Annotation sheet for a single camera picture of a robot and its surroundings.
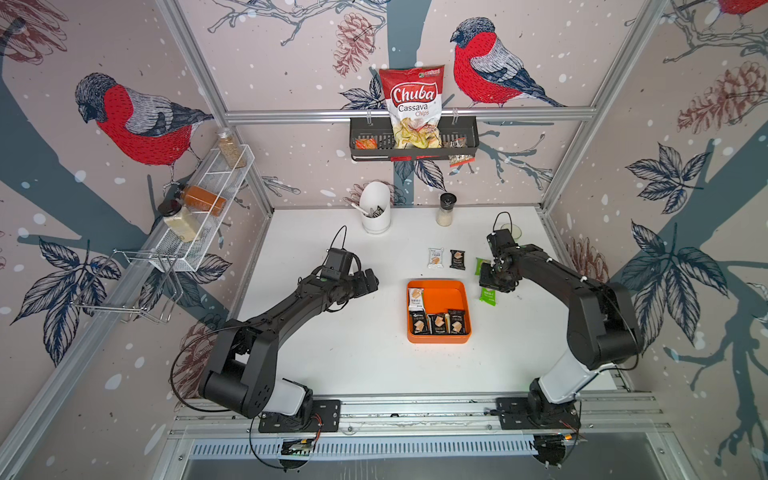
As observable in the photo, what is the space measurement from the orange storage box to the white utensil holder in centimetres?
25

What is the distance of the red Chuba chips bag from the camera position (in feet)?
2.66

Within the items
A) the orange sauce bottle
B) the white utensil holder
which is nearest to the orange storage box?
the white utensil holder

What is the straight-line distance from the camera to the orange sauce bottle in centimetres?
73

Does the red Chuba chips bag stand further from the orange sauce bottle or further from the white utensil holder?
the orange sauce bottle

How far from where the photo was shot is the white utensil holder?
1074mm

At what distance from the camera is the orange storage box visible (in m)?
0.87
